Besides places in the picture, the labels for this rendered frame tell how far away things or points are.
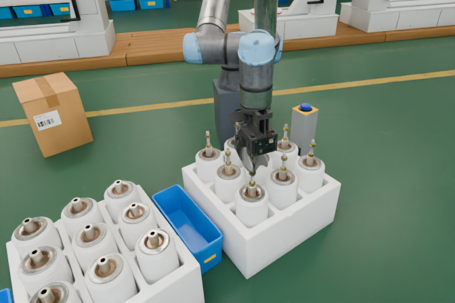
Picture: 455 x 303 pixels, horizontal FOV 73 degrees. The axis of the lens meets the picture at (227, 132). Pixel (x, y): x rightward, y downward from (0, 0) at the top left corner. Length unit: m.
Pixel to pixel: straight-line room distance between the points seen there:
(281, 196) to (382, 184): 0.58
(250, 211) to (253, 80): 0.39
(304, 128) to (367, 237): 0.43
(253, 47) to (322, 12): 2.55
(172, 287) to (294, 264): 0.41
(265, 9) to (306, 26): 1.91
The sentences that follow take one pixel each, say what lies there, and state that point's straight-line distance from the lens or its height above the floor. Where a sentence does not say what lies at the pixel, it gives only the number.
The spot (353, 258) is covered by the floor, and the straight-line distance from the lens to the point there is 1.13.
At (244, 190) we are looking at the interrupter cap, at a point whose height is 0.25.
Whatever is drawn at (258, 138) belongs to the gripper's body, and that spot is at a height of 0.48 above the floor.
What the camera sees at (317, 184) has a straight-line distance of 1.04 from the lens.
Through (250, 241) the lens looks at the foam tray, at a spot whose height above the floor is 0.17.
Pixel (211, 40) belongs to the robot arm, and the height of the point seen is 0.67.
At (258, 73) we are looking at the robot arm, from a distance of 0.65.
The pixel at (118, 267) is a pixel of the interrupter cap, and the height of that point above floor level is 0.25.
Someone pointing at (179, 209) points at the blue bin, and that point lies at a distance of 1.22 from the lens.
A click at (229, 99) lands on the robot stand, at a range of 1.38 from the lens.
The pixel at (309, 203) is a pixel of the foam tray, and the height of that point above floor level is 0.18.
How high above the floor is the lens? 0.87
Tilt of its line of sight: 32 degrees down
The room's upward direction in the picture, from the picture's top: 2 degrees counter-clockwise
